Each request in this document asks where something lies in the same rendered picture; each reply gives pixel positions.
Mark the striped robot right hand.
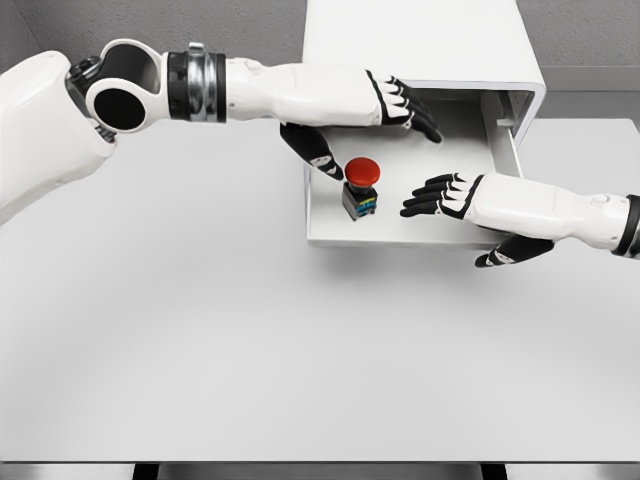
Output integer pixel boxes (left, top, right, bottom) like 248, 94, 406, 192
399, 171, 565, 270

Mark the striped robot left hand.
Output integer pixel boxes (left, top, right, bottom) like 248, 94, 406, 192
277, 63, 445, 181

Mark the red mushroom load switch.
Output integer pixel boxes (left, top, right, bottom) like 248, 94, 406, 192
340, 156, 382, 224

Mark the white cabinet drawer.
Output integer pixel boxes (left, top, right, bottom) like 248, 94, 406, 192
304, 96, 525, 252

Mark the white tabletop storage cabinet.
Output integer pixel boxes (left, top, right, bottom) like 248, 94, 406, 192
301, 0, 547, 145

